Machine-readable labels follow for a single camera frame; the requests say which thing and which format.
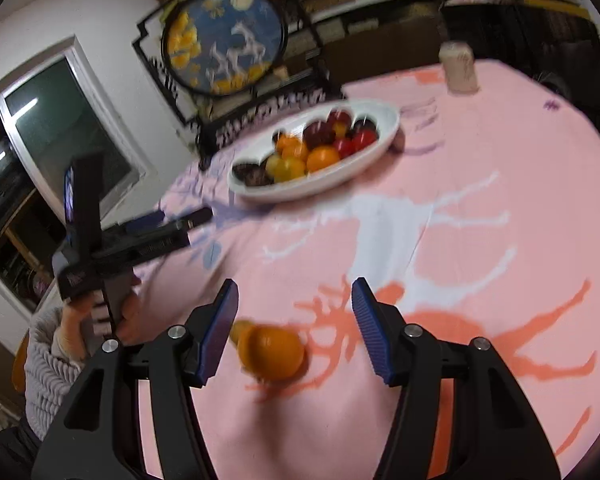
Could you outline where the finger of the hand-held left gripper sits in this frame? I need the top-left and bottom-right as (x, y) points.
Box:
(122, 211), (166, 233)
(175, 206), (214, 233)

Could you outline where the beige cup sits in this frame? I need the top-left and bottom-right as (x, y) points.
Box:
(438, 41), (478, 93)

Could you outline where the person's left forearm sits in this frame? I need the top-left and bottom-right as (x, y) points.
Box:
(22, 307), (98, 441)

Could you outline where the white oval plate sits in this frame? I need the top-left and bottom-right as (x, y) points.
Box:
(227, 99), (400, 203)

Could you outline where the yellow tomato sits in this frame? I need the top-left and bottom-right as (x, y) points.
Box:
(265, 154), (287, 181)

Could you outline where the person's left hand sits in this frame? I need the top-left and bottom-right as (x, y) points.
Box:
(60, 287), (143, 361)

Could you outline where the tan longan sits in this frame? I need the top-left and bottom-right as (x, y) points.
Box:
(229, 319), (256, 346)

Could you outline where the white framed window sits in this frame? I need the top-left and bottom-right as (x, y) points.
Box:
(0, 35), (151, 311)

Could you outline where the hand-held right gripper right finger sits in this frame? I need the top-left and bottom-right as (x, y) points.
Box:
(351, 276), (563, 480)

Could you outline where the large orange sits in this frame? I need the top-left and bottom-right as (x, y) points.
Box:
(237, 325), (306, 381)

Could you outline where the pink printed tablecloth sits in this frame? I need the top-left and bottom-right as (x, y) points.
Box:
(130, 57), (600, 480)

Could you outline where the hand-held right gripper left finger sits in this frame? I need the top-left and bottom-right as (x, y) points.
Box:
(31, 278), (240, 480)

